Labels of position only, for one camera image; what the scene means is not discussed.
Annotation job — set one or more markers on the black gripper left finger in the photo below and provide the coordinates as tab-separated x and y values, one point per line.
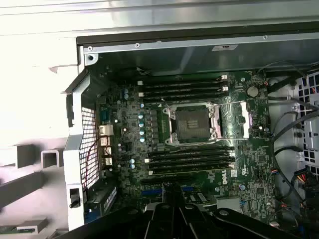
159	221

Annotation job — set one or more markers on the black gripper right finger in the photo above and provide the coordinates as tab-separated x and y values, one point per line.
194	221

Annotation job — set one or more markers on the blue expansion slot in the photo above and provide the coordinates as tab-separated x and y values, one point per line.
149	193

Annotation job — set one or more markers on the black RAM slot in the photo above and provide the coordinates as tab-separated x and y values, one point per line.
182	80
192	156
182	95
192	150
192	169
182	90
182	85
192	163

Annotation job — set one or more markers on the CPU socket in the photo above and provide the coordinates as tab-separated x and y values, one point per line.
190	123

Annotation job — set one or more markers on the silver chipset heatsink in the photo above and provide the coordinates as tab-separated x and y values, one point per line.
229	204

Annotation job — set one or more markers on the green motherboard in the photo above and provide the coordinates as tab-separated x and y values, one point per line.
249	159

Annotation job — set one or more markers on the silver ethernet port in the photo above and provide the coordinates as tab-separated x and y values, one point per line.
106	130

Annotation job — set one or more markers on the open black PC case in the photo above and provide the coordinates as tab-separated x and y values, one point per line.
82	104

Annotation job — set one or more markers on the grey parts rack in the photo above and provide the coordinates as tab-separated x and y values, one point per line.
25	181

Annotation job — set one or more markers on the silver coin battery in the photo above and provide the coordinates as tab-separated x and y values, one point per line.
252	91

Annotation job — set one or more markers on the silver perforated drive cage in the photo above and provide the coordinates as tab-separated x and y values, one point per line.
311	134

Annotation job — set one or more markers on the green RAM stick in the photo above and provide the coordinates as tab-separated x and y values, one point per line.
6	230

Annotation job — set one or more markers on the metal socket cover frame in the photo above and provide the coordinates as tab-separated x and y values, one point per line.
244	117

